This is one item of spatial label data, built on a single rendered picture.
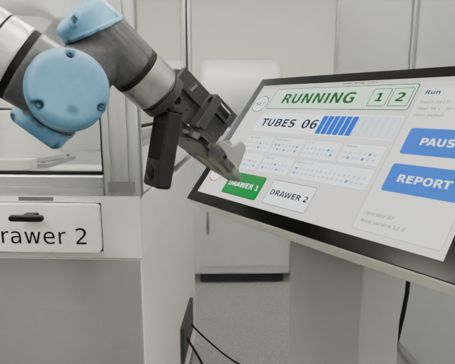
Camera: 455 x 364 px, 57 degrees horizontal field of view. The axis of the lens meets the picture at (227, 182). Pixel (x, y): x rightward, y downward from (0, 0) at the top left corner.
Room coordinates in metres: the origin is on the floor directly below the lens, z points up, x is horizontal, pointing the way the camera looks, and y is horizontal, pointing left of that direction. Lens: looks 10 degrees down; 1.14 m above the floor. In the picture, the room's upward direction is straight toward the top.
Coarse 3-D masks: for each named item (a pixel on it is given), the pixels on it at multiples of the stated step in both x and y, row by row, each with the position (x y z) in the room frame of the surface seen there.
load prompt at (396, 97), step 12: (384, 84) 0.68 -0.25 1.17; (396, 84) 0.66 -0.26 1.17; (408, 84) 0.65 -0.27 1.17; (420, 84) 0.63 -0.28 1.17; (276, 96) 0.86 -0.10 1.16; (288, 96) 0.83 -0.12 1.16; (300, 96) 0.80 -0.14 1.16; (312, 96) 0.78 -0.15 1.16; (324, 96) 0.76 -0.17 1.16; (336, 96) 0.74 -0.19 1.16; (348, 96) 0.72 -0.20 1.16; (360, 96) 0.70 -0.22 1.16; (372, 96) 0.68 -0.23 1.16; (384, 96) 0.66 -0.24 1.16; (396, 96) 0.65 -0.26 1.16; (408, 96) 0.63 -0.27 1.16; (276, 108) 0.83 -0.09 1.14; (288, 108) 0.80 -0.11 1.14; (300, 108) 0.78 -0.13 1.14; (312, 108) 0.76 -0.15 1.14; (324, 108) 0.73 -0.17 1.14; (336, 108) 0.72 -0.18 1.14; (348, 108) 0.70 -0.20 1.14; (360, 108) 0.68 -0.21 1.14; (372, 108) 0.66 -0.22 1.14; (384, 108) 0.64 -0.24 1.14; (396, 108) 0.63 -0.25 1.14; (408, 108) 0.61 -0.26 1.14
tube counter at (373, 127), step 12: (312, 120) 0.73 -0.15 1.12; (324, 120) 0.71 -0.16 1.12; (336, 120) 0.70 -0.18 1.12; (348, 120) 0.68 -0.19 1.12; (360, 120) 0.66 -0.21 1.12; (372, 120) 0.64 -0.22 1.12; (384, 120) 0.63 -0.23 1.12; (396, 120) 0.61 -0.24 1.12; (300, 132) 0.73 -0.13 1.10; (312, 132) 0.71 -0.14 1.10; (324, 132) 0.69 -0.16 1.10; (336, 132) 0.67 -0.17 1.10; (348, 132) 0.66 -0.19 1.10; (360, 132) 0.64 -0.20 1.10; (372, 132) 0.63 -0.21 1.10; (384, 132) 0.61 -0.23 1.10
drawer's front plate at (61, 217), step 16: (0, 208) 0.90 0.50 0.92; (16, 208) 0.90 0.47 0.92; (32, 208) 0.90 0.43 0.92; (48, 208) 0.90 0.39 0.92; (64, 208) 0.90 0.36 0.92; (80, 208) 0.89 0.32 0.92; (96, 208) 0.89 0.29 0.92; (0, 224) 0.90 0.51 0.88; (16, 224) 0.90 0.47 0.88; (32, 224) 0.90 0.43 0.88; (48, 224) 0.90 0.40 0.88; (64, 224) 0.90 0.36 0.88; (80, 224) 0.89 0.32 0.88; (96, 224) 0.89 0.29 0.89; (0, 240) 0.90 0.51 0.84; (16, 240) 0.90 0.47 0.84; (32, 240) 0.90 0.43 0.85; (48, 240) 0.90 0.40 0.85; (64, 240) 0.90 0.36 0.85; (80, 240) 0.89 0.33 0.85; (96, 240) 0.89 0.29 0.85
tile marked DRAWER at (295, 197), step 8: (272, 184) 0.68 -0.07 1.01; (280, 184) 0.67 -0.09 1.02; (288, 184) 0.66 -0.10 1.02; (296, 184) 0.65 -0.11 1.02; (272, 192) 0.67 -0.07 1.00; (280, 192) 0.66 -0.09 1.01; (288, 192) 0.65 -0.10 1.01; (296, 192) 0.64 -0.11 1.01; (304, 192) 0.63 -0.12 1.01; (312, 192) 0.62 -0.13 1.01; (264, 200) 0.67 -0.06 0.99; (272, 200) 0.66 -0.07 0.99; (280, 200) 0.65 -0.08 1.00; (288, 200) 0.64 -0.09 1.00; (296, 200) 0.63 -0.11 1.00; (304, 200) 0.62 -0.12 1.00; (288, 208) 0.63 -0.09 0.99; (296, 208) 0.62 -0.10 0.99; (304, 208) 0.61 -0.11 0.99
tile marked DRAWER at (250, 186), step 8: (248, 176) 0.74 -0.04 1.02; (256, 176) 0.72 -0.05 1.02; (232, 184) 0.75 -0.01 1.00; (240, 184) 0.74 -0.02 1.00; (248, 184) 0.72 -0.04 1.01; (256, 184) 0.71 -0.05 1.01; (224, 192) 0.75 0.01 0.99; (232, 192) 0.74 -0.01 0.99; (240, 192) 0.72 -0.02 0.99; (248, 192) 0.71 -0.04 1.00; (256, 192) 0.70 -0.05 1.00
